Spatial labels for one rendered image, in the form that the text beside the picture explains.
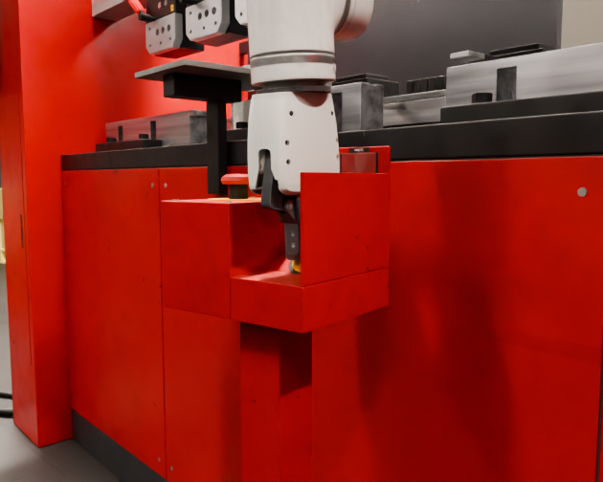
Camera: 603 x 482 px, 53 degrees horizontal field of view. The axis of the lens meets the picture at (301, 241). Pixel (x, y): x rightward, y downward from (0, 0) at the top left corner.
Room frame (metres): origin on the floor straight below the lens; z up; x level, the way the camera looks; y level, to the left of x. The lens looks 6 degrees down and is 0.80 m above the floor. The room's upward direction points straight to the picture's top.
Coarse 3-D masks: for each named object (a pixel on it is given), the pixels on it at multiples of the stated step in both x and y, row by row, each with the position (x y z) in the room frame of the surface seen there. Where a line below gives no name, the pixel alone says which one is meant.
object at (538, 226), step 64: (64, 192) 1.79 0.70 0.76; (128, 192) 1.47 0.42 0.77; (192, 192) 1.25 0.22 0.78; (448, 192) 0.78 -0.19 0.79; (512, 192) 0.71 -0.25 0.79; (576, 192) 0.66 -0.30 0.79; (128, 256) 1.48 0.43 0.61; (448, 256) 0.78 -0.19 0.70; (512, 256) 0.71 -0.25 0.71; (576, 256) 0.65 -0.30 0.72; (128, 320) 1.49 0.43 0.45; (192, 320) 1.26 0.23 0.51; (384, 320) 0.86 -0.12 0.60; (448, 320) 0.78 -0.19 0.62; (512, 320) 0.71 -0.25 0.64; (576, 320) 0.65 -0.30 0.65; (128, 384) 1.50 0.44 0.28; (192, 384) 1.26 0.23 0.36; (320, 384) 0.96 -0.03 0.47; (384, 384) 0.86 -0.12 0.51; (448, 384) 0.77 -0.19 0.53; (512, 384) 0.71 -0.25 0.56; (576, 384) 0.65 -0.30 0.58; (128, 448) 1.51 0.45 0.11; (192, 448) 1.27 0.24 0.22; (320, 448) 0.96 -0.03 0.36; (384, 448) 0.86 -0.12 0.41; (448, 448) 0.77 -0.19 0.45; (512, 448) 0.70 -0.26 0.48; (576, 448) 0.65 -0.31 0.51
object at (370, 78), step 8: (336, 80) 1.43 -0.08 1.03; (344, 80) 1.41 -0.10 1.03; (352, 80) 1.37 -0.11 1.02; (360, 80) 1.36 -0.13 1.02; (368, 80) 1.34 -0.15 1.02; (376, 80) 1.36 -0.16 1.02; (384, 80) 1.38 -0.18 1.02; (384, 88) 1.38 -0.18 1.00; (392, 88) 1.40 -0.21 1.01; (384, 96) 1.38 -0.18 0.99; (392, 96) 1.40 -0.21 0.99
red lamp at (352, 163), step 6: (342, 156) 0.71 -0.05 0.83; (348, 156) 0.70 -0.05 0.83; (354, 156) 0.70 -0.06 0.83; (360, 156) 0.69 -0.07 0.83; (366, 156) 0.69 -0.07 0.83; (372, 156) 0.68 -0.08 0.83; (342, 162) 0.71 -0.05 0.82; (348, 162) 0.70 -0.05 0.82; (354, 162) 0.70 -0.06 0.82; (360, 162) 0.69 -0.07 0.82; (366, 162) 0.69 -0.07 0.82; (372, 162) 0.68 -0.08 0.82; (342, 168) 0.71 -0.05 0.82; (348, 168) 0.70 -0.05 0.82; (354, 168) 0.70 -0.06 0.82; (360, 168) 0.69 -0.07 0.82; (366, 168) 0.69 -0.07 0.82; (372, 168) 0.68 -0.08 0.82
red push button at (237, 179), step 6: (228, 174) 0.69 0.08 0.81; (234, 174) 0.68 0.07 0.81; (240, 174) 0.68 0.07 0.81; (246, 174) 0.69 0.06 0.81; (222, 180) 0.69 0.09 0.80; (228, 180) 0.68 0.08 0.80; (234, 180) 0.68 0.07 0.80; (240, 180) 0.68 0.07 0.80; (246, 180) 0.68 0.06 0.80; (234, 186) 0.69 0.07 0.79; (240, 186) 0.69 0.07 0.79; (246, 186) 0.69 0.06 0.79; (234, 192) 0.69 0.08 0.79; (240, 192) 0.69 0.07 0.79; (246, 192) 0.69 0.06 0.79; (234, 198) 0.69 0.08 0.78; (240, 198) 0.69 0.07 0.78; (246, 198) 0.69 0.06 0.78
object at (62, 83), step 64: (0, 0) 1.87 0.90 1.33; (64, 0) 1.83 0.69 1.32; (0, 64) 1.89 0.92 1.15; (64, 64) 1.83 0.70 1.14; (128, 64) 1.96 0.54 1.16; (0, 128) 1.92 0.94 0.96; (64, 128) 1.82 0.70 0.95; (64, 256) 1.81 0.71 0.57; (64, 320) 1.81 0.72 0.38; (64, 384) 1.80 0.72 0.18
